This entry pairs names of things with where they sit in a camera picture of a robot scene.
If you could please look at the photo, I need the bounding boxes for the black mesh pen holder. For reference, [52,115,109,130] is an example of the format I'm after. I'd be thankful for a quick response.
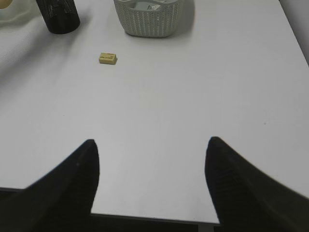
[36,0,80,34]

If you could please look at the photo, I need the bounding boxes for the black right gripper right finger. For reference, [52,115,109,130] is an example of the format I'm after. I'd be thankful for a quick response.
[205,137,309,232]

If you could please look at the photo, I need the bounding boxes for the pale green wavy plate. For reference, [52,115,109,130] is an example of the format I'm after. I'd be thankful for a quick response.
[0,0,41,27]

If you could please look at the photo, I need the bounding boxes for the yellow mango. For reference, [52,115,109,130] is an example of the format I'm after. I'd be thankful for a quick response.
[0,0,12,9]

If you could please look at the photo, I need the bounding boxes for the pale green woven basket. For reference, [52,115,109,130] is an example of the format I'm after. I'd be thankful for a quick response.
[114,0,195,38]

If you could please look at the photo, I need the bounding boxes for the yellow eraser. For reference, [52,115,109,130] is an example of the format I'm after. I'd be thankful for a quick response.
[98,53,117,65]

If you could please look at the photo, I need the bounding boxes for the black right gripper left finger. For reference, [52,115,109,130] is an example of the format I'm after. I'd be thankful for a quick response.
[0,139,99,232]

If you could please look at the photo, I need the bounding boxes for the waste paper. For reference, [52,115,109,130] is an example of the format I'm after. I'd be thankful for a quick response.
[133,1,162,11]

